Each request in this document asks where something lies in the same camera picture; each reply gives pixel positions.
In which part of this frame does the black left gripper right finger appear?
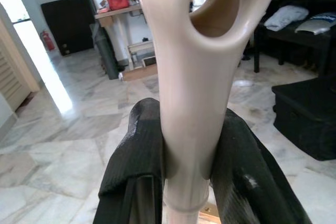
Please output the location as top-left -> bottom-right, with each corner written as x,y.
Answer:
208,108 -> 313,224

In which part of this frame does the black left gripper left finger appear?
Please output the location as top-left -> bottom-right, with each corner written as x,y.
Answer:
93,97 -> 169,224

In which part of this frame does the beige long-handled broom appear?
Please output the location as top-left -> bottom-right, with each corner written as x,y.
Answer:
135,0 -> 279,224

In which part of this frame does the black storage box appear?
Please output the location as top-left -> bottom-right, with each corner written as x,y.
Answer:
271,76 -> 336,161

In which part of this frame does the brown cardboard box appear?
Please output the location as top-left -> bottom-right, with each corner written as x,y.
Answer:
118,56 -> 158,82

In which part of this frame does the black bench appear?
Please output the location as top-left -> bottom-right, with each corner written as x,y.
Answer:
253,0 -> 336,78

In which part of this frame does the red fire extinguisher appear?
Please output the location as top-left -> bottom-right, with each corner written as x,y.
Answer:
39,30 -> 56,51

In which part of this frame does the light wood table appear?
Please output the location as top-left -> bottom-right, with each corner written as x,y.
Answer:
94,5 -> 158,71

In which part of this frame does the black cabinet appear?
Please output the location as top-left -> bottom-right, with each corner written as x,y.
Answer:
40,0 -> 96,57

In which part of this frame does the cream louvred door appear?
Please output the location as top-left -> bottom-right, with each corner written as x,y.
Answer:
0,3 -> 41,112

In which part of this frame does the grey folded cloth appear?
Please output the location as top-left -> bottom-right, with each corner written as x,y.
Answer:
264,5 -> 310,32

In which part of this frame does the red bag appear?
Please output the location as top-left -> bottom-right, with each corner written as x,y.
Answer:
106,0 -> 131,11

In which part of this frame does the silver blue white pillow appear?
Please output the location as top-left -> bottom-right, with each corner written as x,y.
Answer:
294,12 -> 336,36

